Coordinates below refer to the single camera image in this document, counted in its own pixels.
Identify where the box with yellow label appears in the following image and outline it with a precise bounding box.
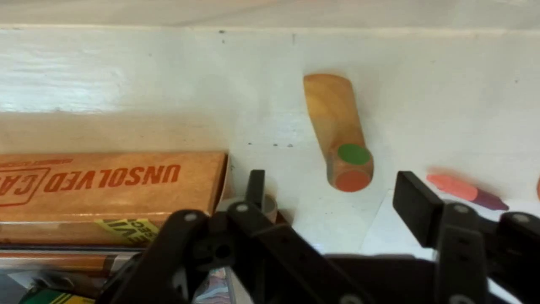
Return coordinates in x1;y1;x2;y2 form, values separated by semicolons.
0;218;170;250

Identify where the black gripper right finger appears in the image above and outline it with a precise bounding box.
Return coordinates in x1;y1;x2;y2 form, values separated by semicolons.
391;171;540;304

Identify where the green yellow crayon box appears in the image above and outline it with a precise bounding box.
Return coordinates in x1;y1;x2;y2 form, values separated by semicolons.
18;286;97;304

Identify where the pink flat toy piece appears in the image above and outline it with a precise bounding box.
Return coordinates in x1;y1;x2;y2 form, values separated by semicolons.
425;171;511;213

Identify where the brown unsolved case box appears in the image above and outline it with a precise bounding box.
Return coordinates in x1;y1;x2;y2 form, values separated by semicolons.
0;149;231;225

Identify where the brown wooden stopper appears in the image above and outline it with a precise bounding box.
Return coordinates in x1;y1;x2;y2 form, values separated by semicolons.
302;73;376;195

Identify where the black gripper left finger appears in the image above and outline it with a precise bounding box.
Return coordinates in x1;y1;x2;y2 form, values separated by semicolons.
97;169;369;304

